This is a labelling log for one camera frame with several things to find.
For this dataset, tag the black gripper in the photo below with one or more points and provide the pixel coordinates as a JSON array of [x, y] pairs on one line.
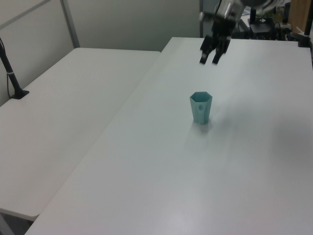
[[221, 33]]

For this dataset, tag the teal hexagonal plastic cup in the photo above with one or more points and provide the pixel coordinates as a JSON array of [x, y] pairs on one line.
[[203, 115]]

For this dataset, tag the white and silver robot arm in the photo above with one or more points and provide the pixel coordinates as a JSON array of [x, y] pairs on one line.
[[249, 3]]

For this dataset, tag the black monitor stand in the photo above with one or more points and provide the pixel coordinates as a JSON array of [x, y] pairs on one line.
[[259, 27]]

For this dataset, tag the white power strip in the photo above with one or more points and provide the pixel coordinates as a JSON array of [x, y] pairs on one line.
[[285, 24]]

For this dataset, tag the black clamp-mounted pole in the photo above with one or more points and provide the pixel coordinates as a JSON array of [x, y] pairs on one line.
[[304, 39]]

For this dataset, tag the light wooden board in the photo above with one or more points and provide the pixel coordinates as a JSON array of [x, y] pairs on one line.
[[299, 14]]

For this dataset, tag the white side table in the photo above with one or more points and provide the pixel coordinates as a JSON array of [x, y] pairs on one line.
[[61, 110]]

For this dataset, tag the grey partition corner post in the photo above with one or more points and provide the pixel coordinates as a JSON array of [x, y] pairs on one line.
[[71, 24]]

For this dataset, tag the grey partition cross rail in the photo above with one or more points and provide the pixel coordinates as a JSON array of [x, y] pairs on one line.
[[29, 11]]

